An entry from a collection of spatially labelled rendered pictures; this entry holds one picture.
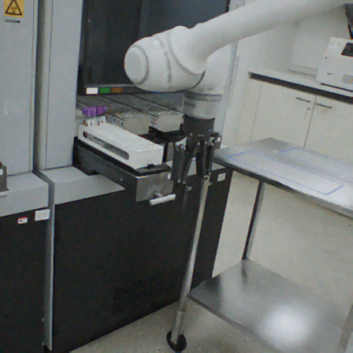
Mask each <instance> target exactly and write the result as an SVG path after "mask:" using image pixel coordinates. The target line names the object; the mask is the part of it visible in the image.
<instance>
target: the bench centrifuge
mask: <svg viewBox="0 0 353 353"><path fill-rule="evenodd" d="M344 9H345V12H346V13H345V15H346V16H347V22H348V25H347V26H348V30H349V34H350V37H351V38H350V39H344V38H337V37H331V38H330V40H329V43H328V45H327V47H326V48H325V51H324V52H322V53H321V58H320V61H319V67H318V73H317V76H316V79H315V80H316V82H319V83H321V84H322V85H326V84H328V85H333V86H336V87H342V88H346V89H349V90H353V35H352V30H351V27H352V28H353V1H349V2H347V3H344ZM348 19H349V20H348ZM349 21H350V24H349Z"/></svg>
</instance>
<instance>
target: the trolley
mask: <svg viewBox="0 0 353 353"><path fill-rule="evenodd" d="M213 163H215V164H219V165H222V166H224V167H226V168H229V169H232V170H235V171H237V172H239V173H242V174H245V175H247V176H249V177H253V178H255V179H256V180H259V182H258V188H257V192H256V196H255V202H254V206H253V210H252V214H251V221H250V225H249V229H248V232H247V238H246V241H245V245H244V249H243V254H242V258H241V261H239V262H238V263H236V264H235V265H234V266H231V267H230V268H228V269H227V270H225V271H223V272H222V273H219V274H218V275H217V276H215V277H213V278H211V279H209V280H208V281H205V282H203V283H202V284H201V285H199V286H197V287H196V288H193V289H192V290H191V291H189V290H190V285H191V278H192V273H193V268H194V264H195V256H196V251H197V246H198V242H199V234H200V229H201V224H202V220H203V211H204V207H205V202H206V194H207V189H208V184H209V180H210V176H208V175H207V177H208V180H204V182H203V189H202V194H201V200H200V204H199V205H197V204H195V209H194V213H193V218H192V223H191V231H190V236H189V241H188V250H187V255H186V260H185V264H184V273H183V278H182V283H181V287H180V296H179V301H178V305H177V310H176V318H175V323H174V328H173V329H171V330H169V332H168V334H167V341H168V344H169V347H170V348H171V349H172V350H173V351H177V352H181V351H183V350H185V348H186V347H187V340H186V338H185V336H184V328H183V324H184V315H185V311H186V306H187V302H188V299H190V300H193V301H194V302H196V303H197V304H198V305H200V306H201V307H202V308H204V309H205V310H208V311H209V312H210V313H213V314H215V315H216V316H218V317H219V318H220V319H221V320H222V321H224V322H226V323H229V324H230V325H232V326H233V327H235V328H236V329H237V330H239V331H240V332H242V333H244V334H246V335H247V336H249V337H250V338H251V339H252V340H255V341H257V342H259V343H260V344H261V345H263V346H264V347H265V348H268V349H270V350H271V351H272V352H274V353H351V351H353V303H352V306H351V310H350V311H349V310H346V309H344V308H343V307H341V306H340V305H338V304H336V303H332V302H331V301H329V300H327V299H325V298H324V297H322V296H321V295H317V294H315V293H313V292H312V291H311V290H309V289H307V288H304V287H301V286H300V285H298V284H296V283H295V282H293V281H290V280H289V279H288V278H286V277H282V276H281V275H279V274H277V273H275V272H273V271H272V270H270V269H267V268H266V267H265V266H260V265H259V264H258V263H256V262H253V261H251V260H250V259H249V257H250V253H251V247H252V244H253V240H254V237H255V230H256V227H257V223H258V216H259V213H260V210H261V206H262V200H263V196H264V193H265V189H266V184H270V185H272V186H274V187H276V188H279V189H281V190H284V191H287V192H290V193H292V194H293V195H297V196H299V197H301V198H303V199H306V200H308V201H311V202H315V203H317V204H320V205H322V206H325V207H328V208H329V209H331V210H335V211H337V212H339V213H341V214H344V215H347V216H349V217H353V164H351V163H349V162H345V161H342V160H340V159H338V158H333V157H330V156H328V155H326V154H321V153H318V152H317V151H314V150H309V149H306V148H304V147H300V146H297V145H295V144H292V143H288V142H285V141H283V140H280V139H275V138H273V137H269V138H265V139H259V140H255V141H251V142H248V143H242V144H238V145H235V146H230V147H224V148H221V149H218V150H215V151H214V160H213Z"/></svg>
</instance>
